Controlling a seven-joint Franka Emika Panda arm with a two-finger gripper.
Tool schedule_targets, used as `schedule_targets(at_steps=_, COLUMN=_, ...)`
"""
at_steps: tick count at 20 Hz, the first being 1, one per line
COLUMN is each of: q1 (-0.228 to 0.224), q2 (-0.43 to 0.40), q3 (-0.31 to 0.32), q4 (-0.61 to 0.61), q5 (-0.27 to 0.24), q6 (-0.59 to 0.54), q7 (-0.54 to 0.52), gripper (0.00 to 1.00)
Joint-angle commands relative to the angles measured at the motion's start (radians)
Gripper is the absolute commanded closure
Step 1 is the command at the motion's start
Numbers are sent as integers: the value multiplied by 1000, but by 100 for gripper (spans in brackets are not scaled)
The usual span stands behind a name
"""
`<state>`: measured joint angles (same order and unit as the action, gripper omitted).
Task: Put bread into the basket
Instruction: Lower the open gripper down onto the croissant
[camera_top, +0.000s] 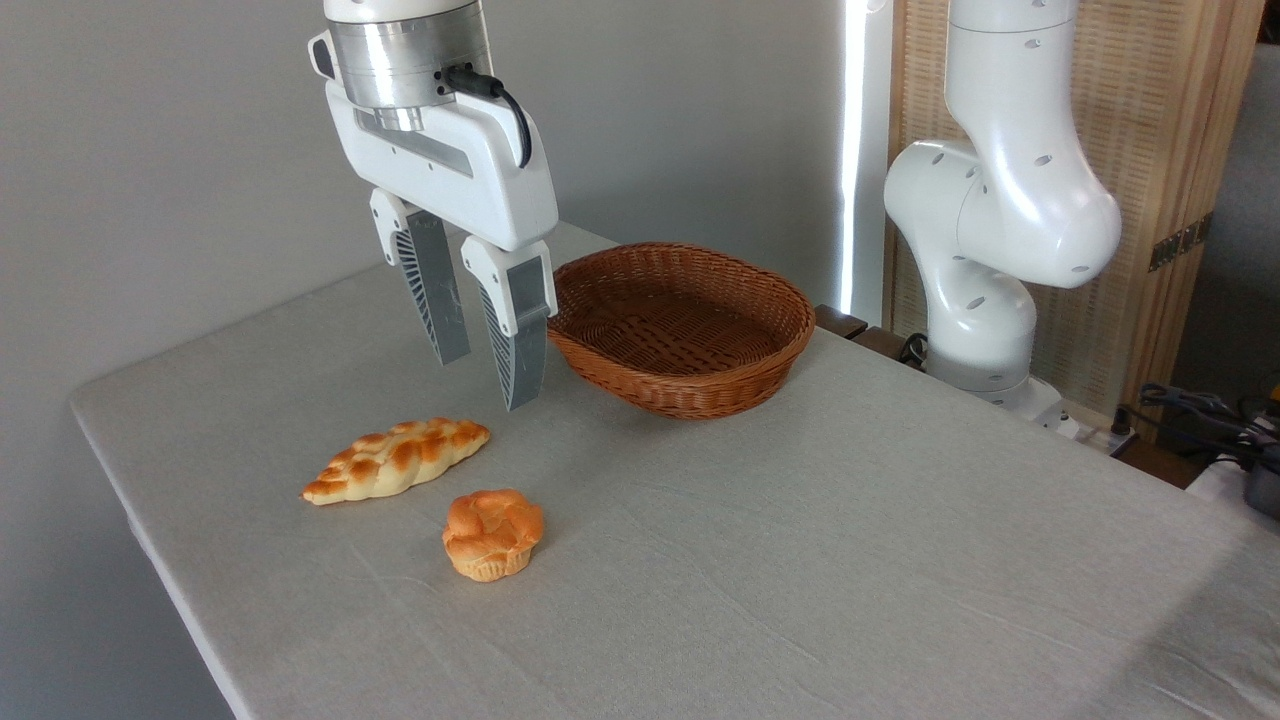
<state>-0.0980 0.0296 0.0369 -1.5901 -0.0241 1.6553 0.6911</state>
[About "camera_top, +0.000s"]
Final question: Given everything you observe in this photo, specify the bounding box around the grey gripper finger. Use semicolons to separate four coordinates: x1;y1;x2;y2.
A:
460;235;558;412
370;188;471;366

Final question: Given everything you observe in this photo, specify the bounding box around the wooden folding screen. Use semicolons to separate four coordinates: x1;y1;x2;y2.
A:
888;0;1266;441

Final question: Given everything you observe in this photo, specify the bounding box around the long braided bread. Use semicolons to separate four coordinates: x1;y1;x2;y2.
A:
301;418;491;506

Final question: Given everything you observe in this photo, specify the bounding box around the brown wicker basket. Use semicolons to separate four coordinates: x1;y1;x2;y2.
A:
547;242;817;421

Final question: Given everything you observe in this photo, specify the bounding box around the metal screen hinge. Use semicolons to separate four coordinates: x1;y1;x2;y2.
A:
1148;212;1214;273

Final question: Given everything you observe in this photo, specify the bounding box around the black cable bundle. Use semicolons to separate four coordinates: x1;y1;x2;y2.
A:
1115;383;1280;471

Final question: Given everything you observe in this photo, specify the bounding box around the dark brown wooden furniture edge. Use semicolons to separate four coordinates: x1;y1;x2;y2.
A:
815;305;911;363

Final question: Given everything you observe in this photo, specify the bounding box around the round bread bun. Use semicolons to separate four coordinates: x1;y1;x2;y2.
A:
442;489;546;583

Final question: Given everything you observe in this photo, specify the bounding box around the white power strip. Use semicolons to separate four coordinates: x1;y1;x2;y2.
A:
1060;415;1139;456

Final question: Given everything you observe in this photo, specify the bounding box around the grey tablecloth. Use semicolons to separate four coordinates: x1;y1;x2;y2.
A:
68;220;1280;720

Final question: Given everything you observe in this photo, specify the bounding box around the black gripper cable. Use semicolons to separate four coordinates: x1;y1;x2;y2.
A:
440;65;533;169

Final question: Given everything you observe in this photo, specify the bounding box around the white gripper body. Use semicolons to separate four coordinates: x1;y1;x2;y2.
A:
309;30;559;253

